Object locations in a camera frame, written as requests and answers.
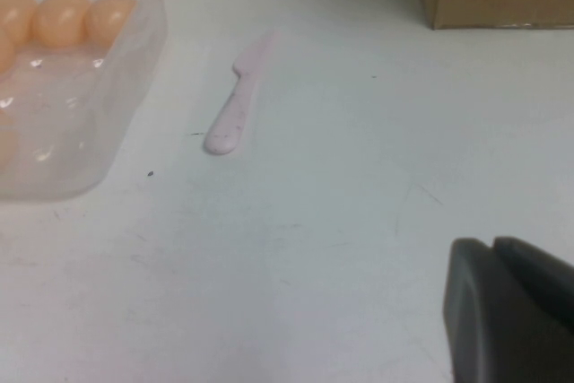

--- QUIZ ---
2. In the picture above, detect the tan plastic egg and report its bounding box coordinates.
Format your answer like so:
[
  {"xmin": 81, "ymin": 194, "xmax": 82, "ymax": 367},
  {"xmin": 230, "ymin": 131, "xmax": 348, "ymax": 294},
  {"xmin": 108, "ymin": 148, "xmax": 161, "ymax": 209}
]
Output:
[
  {"xmin": 0, "ymin": 0, "xmax": 38, "ymax": 50},
  {"xmin": 0, "ymin": 28, "xmax": 18, "ymax": 74},
  {"xmin": 83, "ymin": 0, "xmax": 138, "ymax": 50},
  {"xmin": 31, "ymin": 0, "xmax": 93, "ymax": 48}
]

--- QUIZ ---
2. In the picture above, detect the clear plastic egg box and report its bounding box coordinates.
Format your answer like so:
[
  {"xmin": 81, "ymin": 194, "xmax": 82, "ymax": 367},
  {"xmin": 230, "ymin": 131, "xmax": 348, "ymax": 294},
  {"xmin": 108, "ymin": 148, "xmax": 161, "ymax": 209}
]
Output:
[{"xmin": 0, "ymin": 0, "xmax": 168, "ymax": 201}]

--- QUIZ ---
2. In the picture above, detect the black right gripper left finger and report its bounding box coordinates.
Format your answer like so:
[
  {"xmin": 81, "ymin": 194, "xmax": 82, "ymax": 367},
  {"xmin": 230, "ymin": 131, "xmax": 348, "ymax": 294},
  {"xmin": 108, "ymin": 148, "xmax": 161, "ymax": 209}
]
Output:
[{"xmin": 442, "ymin": 237, "xmax": 574, "ymax": 383}]

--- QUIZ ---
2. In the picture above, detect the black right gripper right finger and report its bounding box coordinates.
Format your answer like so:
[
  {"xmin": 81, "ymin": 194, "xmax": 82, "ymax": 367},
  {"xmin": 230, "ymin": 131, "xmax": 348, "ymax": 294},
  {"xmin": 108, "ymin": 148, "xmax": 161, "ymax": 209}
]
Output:
[{"xmin": 491, "ymin": 236, "xmax": 574, "ymax": 339}]

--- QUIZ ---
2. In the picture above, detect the pink plastic knife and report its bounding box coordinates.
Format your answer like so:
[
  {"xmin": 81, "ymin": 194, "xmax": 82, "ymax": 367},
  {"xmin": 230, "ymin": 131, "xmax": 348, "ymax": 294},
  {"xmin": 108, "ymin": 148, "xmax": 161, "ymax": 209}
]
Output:
[{"xmin": 204, "ymin": 28, "xmax": 275, "ymax": 156}]

